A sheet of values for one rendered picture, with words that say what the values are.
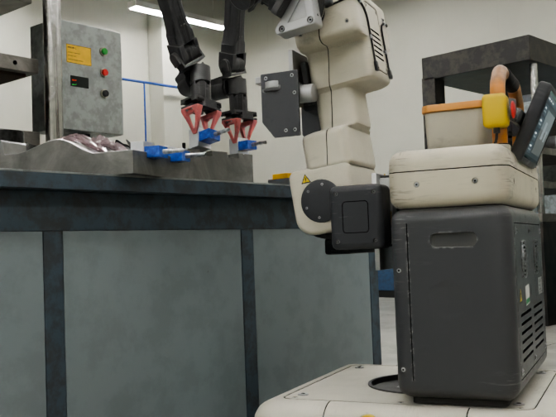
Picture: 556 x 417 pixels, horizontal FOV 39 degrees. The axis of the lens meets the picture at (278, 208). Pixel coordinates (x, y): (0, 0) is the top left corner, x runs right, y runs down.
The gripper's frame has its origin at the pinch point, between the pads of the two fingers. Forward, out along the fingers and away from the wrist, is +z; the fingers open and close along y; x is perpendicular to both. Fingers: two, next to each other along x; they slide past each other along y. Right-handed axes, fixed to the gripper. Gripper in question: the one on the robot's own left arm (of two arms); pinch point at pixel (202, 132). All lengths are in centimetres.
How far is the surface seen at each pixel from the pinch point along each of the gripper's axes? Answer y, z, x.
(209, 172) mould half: -2.0, 11.1, 0.6
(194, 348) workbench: 0, 58, -4
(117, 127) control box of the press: -36, -33, -81
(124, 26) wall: -453, -416, -594
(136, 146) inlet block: 29.5, 12.4, 7.5
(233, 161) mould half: -11.1, 6.2, 1.2
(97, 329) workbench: 32, 55, -4
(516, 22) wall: -626, -318, -149
